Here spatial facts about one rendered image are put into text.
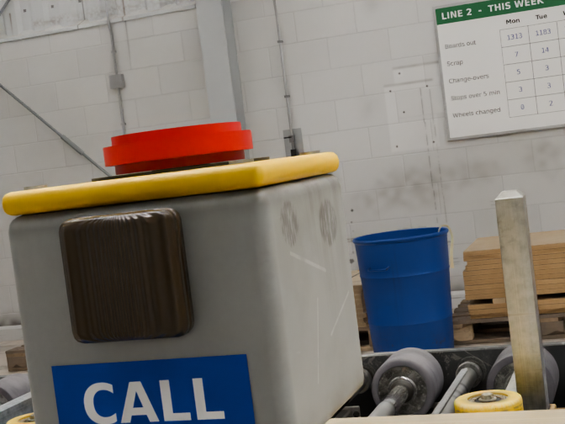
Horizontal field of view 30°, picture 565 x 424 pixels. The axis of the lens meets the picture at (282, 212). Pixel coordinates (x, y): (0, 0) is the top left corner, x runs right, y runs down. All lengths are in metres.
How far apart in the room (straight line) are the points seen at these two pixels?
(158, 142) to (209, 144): 0.01
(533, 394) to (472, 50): 6.17
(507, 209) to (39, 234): 1.11
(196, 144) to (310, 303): 0.05
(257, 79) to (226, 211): 7.62
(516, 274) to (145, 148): 1.11
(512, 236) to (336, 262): 1.06
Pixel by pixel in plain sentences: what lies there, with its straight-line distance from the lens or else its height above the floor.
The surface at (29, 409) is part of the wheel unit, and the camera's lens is 1.94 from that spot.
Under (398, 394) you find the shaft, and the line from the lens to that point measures 1.76.
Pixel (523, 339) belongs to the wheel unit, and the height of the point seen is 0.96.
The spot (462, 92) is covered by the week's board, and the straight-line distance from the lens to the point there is 7.47.
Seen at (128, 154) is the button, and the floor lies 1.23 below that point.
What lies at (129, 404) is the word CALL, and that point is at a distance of 0.26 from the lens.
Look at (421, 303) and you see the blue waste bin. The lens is 5.86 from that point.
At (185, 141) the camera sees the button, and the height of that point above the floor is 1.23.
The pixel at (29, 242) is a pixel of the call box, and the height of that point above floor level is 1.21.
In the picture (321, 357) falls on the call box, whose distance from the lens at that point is 0.27.
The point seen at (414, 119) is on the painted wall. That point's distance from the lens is 7.54.
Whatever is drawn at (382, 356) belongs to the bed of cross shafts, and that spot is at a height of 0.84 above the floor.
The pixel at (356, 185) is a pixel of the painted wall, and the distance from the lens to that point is 7.65.
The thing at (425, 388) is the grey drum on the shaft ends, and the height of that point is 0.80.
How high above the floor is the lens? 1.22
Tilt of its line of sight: 3 degrees down
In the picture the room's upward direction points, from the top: 7 degrees counter-clockwise
